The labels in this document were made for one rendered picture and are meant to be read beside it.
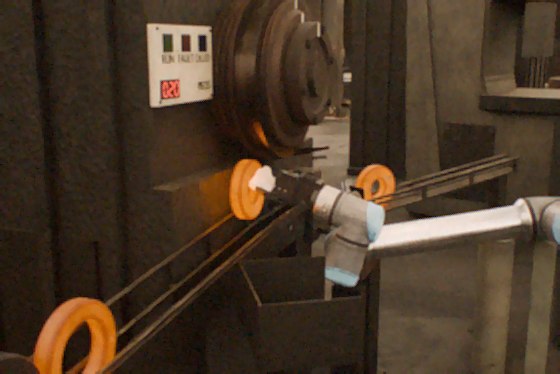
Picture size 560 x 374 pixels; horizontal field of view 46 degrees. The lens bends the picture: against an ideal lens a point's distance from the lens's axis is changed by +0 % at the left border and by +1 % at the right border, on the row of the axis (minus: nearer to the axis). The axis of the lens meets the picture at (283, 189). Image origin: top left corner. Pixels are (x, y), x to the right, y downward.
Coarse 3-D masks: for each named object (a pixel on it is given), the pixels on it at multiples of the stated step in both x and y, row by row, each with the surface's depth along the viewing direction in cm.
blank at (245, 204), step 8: (248, 160) 172; (240, 168) 168; (248, 168) 169; (256, 168) 174; (232, 176) 168; (240, 176) 167; (248, 176) 170; (232, 184) 167; (240, 184) 166; (248, 184) 170; (232, 192) 167; (240, 192) 166; (248, 192) 177; (256, 192) 176; (232, 200) 167; (240, 200) 167; (248, 200) 171; (256, 200) 175; (232, 208) 169; (240, 208) 168; (248, 208) 171; (256, 208) 176; (240, 216) 171; (248, 216) 171; (256, 216) 176
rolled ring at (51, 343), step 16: (64, 304) 111; (80, 304) 112; (96, 304) 115; (48, 320) 108; (64, 320) 108; (80, 320) 112; (96, 320) 116; (112, 320) 120; (48, 336) 106; (64, 336) 108; (96, 336) 120; (112, 336) 121; (48, 352) 105; (96, 352) 120; (112, 352) 121; (48, 368) 105; (96, 368) 118
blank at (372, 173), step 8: (368, 168) 227; (376, 168) 227; (384, 168) 229; (360, 176) 227; (368, 176) 226; (376, 176) 228; (384, 176) 230; (392, 176) 232; (360, 184) 225; (368, 184) 226; (384, 184) 231; (392, 184) 232; (368, 192) 227; (384, 192) 231; (384, 200) 232
